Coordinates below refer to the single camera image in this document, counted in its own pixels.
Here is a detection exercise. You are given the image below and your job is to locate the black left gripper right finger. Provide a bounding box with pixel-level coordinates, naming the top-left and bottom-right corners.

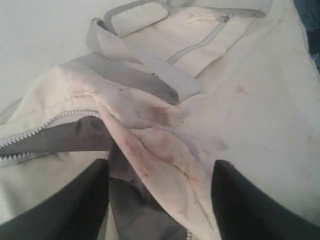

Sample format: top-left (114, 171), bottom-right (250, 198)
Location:
top-left (211, 160), bottom-right (320, 240)

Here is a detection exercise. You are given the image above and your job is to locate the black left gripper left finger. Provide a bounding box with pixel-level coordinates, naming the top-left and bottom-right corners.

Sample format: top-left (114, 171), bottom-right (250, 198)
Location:
top-left (0, 159), bottom-right (109, 240)

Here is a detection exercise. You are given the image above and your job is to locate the white fabric backpack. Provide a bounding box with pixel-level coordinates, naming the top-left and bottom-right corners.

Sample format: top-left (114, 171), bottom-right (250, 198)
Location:
top-left (0, 0), bottom-right (320, 240)

